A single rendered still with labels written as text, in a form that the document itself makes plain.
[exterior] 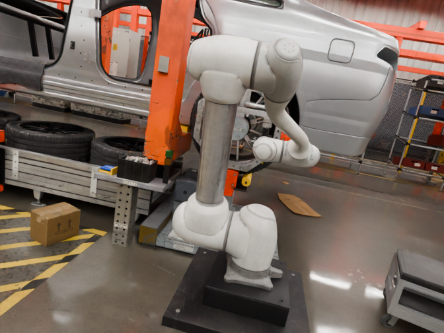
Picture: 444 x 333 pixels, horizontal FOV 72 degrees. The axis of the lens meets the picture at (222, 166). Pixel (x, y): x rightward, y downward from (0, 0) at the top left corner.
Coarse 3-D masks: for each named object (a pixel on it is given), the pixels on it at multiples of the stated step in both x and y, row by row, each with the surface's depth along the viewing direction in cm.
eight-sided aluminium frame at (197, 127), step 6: (252, 90) 185; (198, 102) 191; (198, 108) 192; (198, 114) 193; (198, 120) 193; (198, 126) 194; (276, 126) 188; (198, 132) 195; (276, 132) 189; (198, 138) 196; (276, 138) 195; (234, 162) 200; (252, 162) 195; (258, 162) 194; (234, 168) 197; (240, 168) 196; (246, 168) 196
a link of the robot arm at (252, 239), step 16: (256, 208) 113; (240, 224) 110; (256, 224) 108; (272, 224) 110; (240, 240) 109; (256, 240) 108; (272, 240) 110; (240, 256) 111; (256, 256) 110; (272, 256) 115
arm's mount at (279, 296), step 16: (224, 256) 128; (224, 272) 118; (208, 288) 108; (224, 288) 108; (240, 288) 110; (256, 288) 112; (272, 288) 113; (288, 288) 115; (208, 304) 110; (224, 304) 108; (240, 304) 107; (256, 304) 106; (272, 304) 105; (288, 304) 106; (272, 320) 107
